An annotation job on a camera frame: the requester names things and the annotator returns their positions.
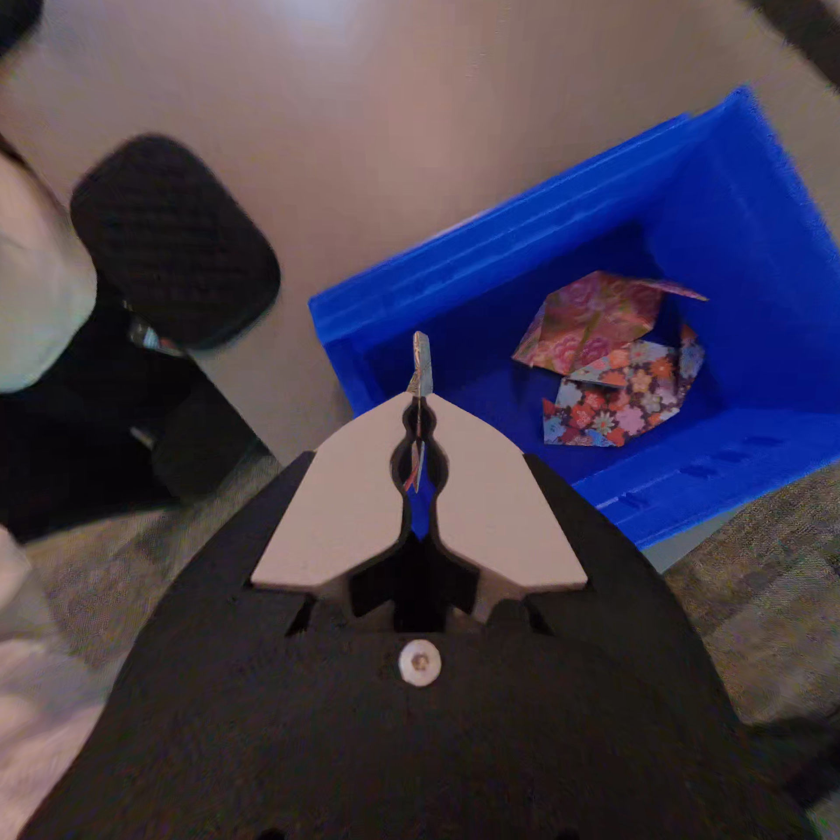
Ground black office chair frame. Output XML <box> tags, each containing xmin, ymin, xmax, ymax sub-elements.
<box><xmin>0</xmin><ymin>289</ymin><xmax>271</xmax><ymax>547</ymax></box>

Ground dark floral folded origami paper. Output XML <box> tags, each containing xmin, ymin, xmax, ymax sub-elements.
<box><xmin>541</xmin><ymin>322</ymin><xmax>707</xmax><ymax>449</ymax></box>

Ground person's white shirt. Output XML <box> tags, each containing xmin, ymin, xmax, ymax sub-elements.
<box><xmin>0</xmin><ymin>136</ymin><xmax>101</xmax><ymax>396</ymax></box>

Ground person's white pants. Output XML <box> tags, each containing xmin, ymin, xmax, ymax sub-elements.
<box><xmin>0</xmin><ymin>525</ymin><xmax>122</xmax><ymax>840</ymax></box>

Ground brown fan-patterned origami paper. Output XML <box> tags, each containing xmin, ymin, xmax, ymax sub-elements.
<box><xmin>403</xmin><ymin>331</ymin><xmax>435</xmax><ymax>494</ymax></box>

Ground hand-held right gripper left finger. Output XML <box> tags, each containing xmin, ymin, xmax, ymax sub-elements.
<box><xmin>251</xmin><ymin>392</ymin><xmax>421</xmax><ymax>590</ymax></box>

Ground pink floral folded origami paper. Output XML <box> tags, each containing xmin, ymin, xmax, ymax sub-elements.
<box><xmin>511</xmin><ymin>269</ymin><xmax>710</xmax><ymax>378</ymax></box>

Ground blue plastic bin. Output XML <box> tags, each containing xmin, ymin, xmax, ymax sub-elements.
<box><xmin>308</xmin><ymin>84</ymin><xmax>840</xmax><ymax>553</ymax></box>

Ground dark blurred bar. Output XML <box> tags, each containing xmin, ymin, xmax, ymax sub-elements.
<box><xmin>740</xmin><ymin>0</ymin><xmax>840</xmax><ymax>88</ymax></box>

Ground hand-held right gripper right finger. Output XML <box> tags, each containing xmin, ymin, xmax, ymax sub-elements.
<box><xmin>424</xmin><ymin>394</ymin><xmax>589</xmax><ymax>588</ymax></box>

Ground black chair armrest pad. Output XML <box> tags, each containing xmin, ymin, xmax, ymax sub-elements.
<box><xmin>70</xmin><ymin>133</ymin><xmax>282</xmax><ymax>351</ymax></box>

